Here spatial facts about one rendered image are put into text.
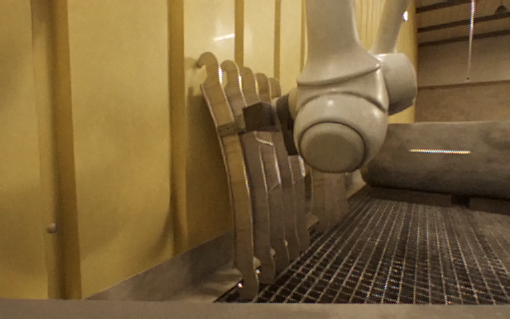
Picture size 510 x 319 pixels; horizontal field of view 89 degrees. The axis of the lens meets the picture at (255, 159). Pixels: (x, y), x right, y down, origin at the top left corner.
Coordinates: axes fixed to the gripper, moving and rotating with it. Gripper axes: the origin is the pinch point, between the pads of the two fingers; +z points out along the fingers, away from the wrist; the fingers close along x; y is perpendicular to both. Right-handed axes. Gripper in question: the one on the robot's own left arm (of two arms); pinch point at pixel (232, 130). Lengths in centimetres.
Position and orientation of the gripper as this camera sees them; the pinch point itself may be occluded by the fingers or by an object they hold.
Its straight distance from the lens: 63.3
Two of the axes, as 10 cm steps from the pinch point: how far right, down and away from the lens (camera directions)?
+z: -8.2, 1.7, 5.5
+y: -1.8, -9.8, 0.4
